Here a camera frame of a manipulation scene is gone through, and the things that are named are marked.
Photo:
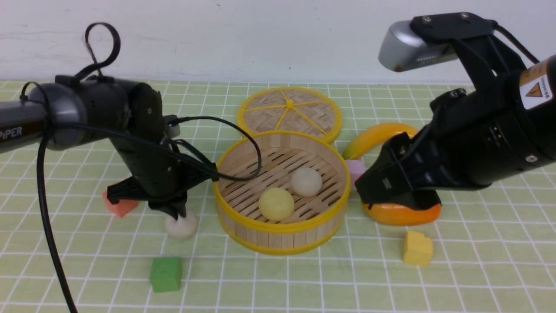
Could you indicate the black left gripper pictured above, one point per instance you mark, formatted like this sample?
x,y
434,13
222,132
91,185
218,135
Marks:
x,y
157,178

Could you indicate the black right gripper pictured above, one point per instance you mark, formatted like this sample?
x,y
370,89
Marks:
x,y
471,142

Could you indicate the pale beige bun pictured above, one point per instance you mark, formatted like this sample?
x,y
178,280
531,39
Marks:
x,y
183,227

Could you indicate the white bun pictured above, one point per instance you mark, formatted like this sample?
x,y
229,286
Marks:
x,y
306,182

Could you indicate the yellow bun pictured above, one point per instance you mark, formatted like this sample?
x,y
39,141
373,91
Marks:
x,y
276,204

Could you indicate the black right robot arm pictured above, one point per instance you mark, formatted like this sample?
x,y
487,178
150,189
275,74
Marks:
x,y
473,140

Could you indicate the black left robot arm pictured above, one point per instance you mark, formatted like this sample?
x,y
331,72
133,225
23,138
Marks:
x,y
122,111

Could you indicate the bamboo steamer tray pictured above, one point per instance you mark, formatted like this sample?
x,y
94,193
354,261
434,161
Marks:
x,y
297,199

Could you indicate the bamboo steamer lid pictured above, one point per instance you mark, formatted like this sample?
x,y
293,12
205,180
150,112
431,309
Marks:
x,y
293,109

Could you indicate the red foam cube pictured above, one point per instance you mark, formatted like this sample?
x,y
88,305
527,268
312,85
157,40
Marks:
x,y
122,208

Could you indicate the orange toy mango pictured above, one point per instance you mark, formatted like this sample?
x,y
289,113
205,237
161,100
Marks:
x,y
398,215

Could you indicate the pink foam cube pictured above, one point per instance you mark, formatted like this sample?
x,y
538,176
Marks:
x,y
356,169

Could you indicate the yellow toy banana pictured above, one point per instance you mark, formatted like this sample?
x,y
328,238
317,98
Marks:
x,y
374,137

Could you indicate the yellow foam cube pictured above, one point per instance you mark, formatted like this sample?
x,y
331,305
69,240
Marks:
x,y
418,249

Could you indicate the green foam cube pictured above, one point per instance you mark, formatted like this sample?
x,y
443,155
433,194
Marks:
x,y
166,274

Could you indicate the green checkered tablecloth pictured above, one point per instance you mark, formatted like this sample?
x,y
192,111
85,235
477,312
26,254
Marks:
x,y
494,250

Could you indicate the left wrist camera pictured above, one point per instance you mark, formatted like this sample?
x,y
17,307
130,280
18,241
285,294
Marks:
x,y
172,128

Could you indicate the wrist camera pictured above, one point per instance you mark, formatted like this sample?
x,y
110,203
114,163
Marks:
x,y
172,128
485,48

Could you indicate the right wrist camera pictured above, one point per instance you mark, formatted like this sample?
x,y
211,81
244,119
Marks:
x,y
485,48

